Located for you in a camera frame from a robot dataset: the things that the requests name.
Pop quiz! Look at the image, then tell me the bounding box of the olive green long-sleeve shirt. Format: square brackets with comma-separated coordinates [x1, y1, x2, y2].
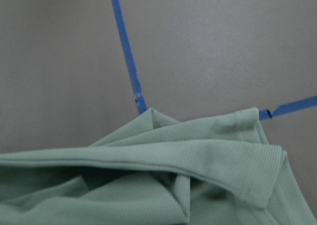
[0, 108, 317, 225]

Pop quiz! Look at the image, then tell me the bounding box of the brown table mat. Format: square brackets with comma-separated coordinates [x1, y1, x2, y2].
[0, 0, 317, 211]

